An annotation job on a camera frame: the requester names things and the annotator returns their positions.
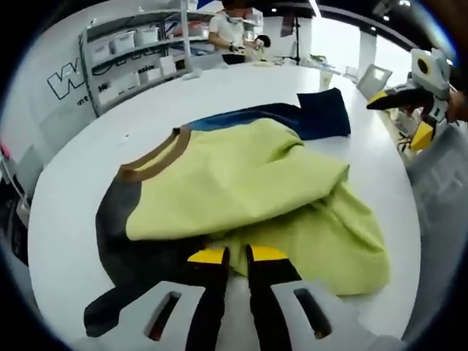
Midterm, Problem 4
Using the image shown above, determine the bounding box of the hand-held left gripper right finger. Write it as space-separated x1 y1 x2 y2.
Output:
244 243 407 351

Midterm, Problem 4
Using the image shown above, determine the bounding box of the yellow blue black garment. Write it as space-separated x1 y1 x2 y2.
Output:
83 87 391 337

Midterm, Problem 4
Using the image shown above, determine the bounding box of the black tripod light stand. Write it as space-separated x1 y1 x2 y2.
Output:
281 10 305 67

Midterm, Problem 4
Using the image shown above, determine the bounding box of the group of white storage boxes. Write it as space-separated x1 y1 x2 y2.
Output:
89 25 176 105

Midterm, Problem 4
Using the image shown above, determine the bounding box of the grey metal shelving rack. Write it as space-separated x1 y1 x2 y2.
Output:
160 0 264 56
78 7 195 118

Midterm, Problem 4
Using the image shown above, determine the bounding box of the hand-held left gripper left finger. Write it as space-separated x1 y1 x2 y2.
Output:
71 245 231 351

